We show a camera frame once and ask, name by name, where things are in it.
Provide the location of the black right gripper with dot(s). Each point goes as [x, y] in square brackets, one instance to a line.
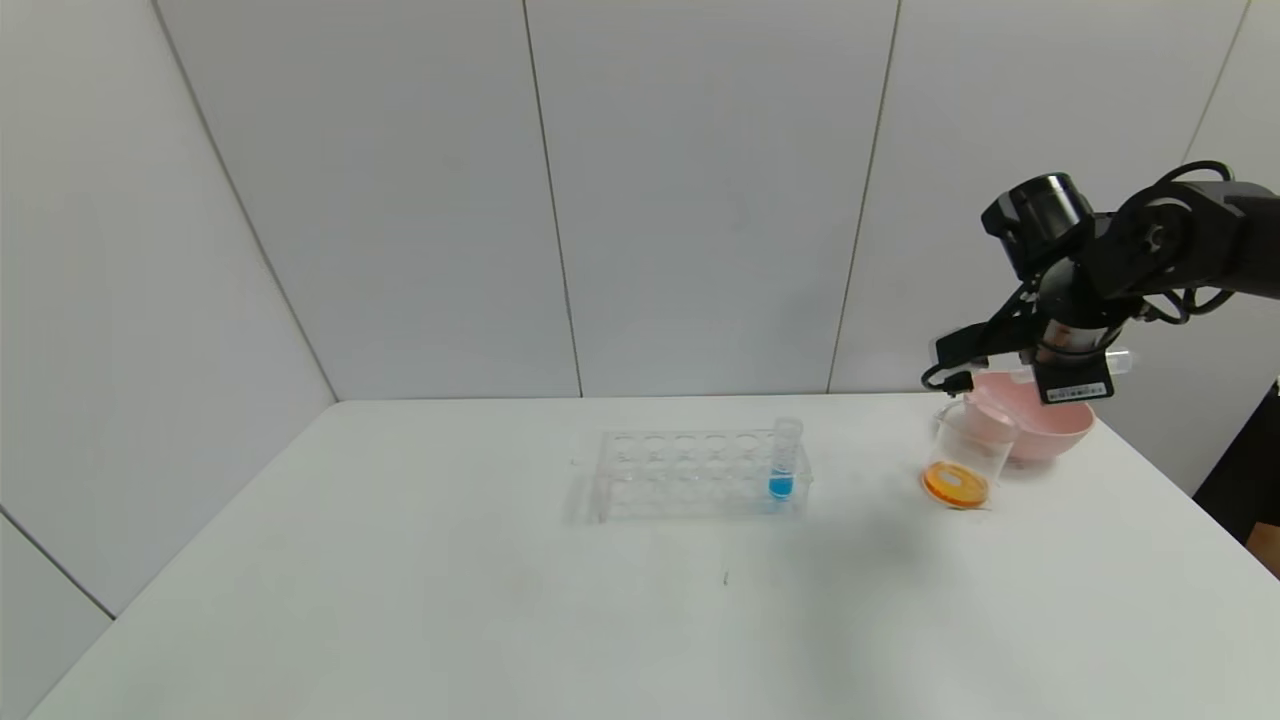
[1075, 383]

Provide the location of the test tube with yellow pigment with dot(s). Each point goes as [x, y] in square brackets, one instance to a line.
[1122, 362]

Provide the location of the black and silver right robot arm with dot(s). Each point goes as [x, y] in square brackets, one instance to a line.
[1180, 240]

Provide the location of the clear glass beaker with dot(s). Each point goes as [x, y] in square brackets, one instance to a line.
[955, 485]

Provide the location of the test tube with blue pigment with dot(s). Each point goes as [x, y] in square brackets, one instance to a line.
[781, 486]

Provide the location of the clear acrylic test tube rack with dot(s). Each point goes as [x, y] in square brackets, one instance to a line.
[690, 495]

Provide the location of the pink plastic bowl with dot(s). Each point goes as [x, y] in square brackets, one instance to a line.
[1050, 430]

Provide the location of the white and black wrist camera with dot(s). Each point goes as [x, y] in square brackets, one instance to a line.
[965, 345]

